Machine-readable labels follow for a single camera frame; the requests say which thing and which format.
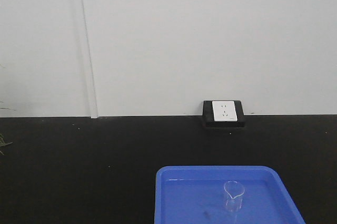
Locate clear glass beaker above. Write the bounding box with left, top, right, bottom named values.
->
left=223, top=180, right=245, bottom=212

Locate blue plastic tray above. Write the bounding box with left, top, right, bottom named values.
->
left=154, top=165, right=304, bottom=223

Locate black socket mounting box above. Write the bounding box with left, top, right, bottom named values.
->
left=202, top=100, right=245, bottom=129

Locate white wall power socket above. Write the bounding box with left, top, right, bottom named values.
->
left=212, top=101, right=237, bottom=122

